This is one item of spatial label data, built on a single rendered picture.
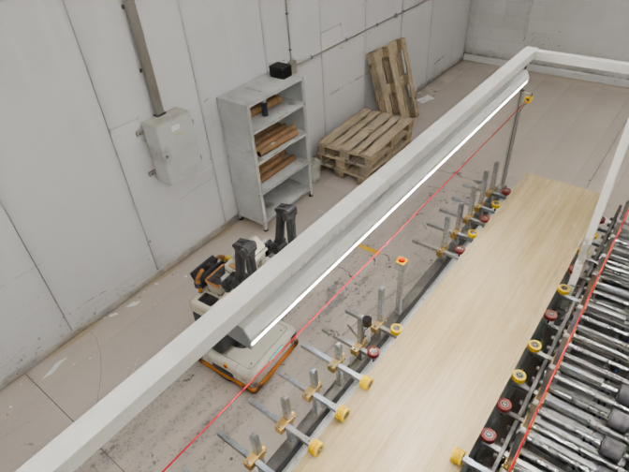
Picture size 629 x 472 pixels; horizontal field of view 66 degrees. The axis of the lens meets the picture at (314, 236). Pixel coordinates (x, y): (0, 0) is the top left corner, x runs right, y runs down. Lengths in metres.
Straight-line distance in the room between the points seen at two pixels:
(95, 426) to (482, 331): 2.67
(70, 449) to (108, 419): 0.09
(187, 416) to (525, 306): 2.69
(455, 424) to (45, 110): 3.59
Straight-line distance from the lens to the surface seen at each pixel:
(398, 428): 2.98
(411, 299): 3.88
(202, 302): 3.85
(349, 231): 1.77
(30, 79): 4.24
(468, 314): 3.57
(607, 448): 3.29
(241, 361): 4.09
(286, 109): 5.53
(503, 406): 3.16
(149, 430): 4.30
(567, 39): 10.07
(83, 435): 1.31
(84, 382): 4.81
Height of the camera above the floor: 3.48
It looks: 38 degrees down
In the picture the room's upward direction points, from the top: 4 degrees counter-clockwise
